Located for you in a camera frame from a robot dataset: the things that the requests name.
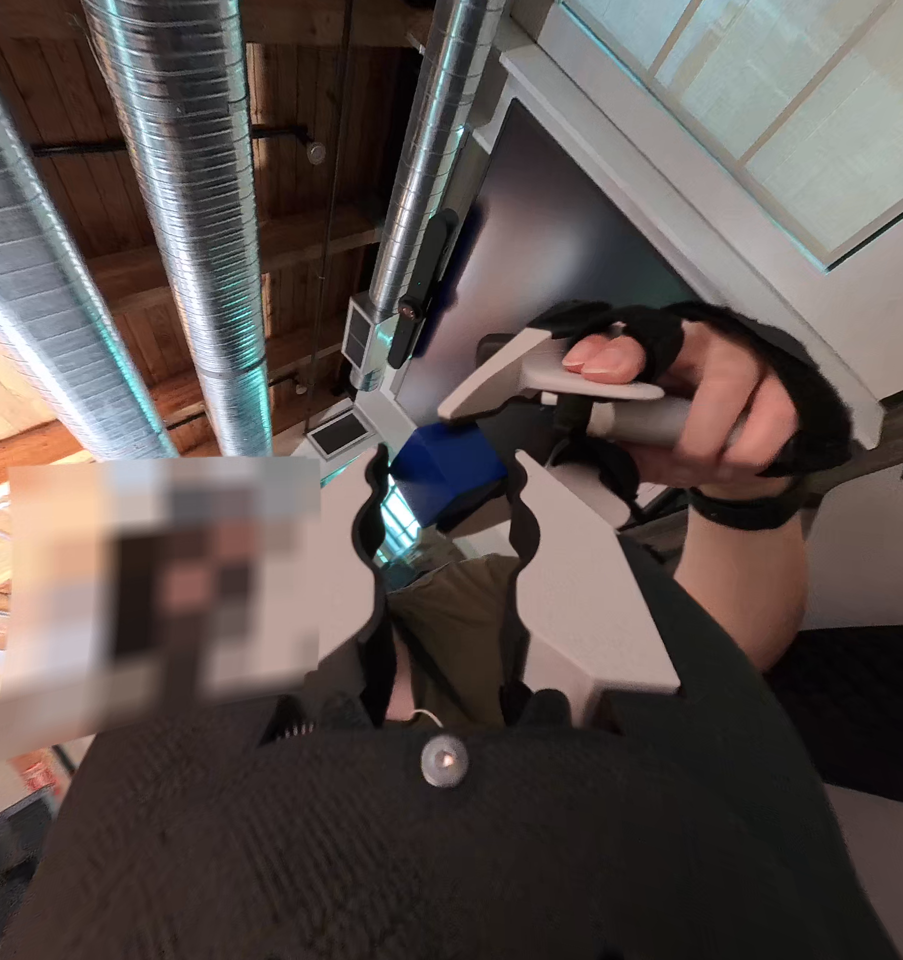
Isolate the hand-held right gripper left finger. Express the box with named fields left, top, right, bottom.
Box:
left=318, top=442, right=393, bottom=730

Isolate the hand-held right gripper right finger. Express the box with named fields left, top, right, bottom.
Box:
left=498, top=448, right=683, bottom=727

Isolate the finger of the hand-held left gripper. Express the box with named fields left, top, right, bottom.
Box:
left=435, top=328, right=574, bottom=429

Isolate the dark blue cube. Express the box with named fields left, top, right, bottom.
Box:
left=389, top=421, right=510, bottom=531

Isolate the person's left hand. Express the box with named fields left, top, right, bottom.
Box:
left=562, top=318, right=805, bottom=496

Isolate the white vent grille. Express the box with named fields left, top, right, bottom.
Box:
left=303, top=414, right=372, bottom=460

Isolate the black mesh pad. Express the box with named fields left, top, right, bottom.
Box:
left=761, top=624, right=903, bottom=810

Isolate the large paned window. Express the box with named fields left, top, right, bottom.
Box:
left=558, top=0, right=903, bottom=273

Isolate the black video camera bar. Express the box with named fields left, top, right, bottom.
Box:
left=386, top=207, right=462, bottom=371

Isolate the large black wall screen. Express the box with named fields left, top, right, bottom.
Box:
left=390, top=97, right=696, bottom=466

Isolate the white wall vent box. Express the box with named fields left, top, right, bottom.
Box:
left=341, top=292, right=384, bottom=393

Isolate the slim spiral metal duct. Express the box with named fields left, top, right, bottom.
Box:
left=367, top=0, right=511, bottom=325

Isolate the large spiral metal duct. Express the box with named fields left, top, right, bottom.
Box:
left=78, top=0, right=274, bottom=460
left=0, top=41, right=181, bottom=462

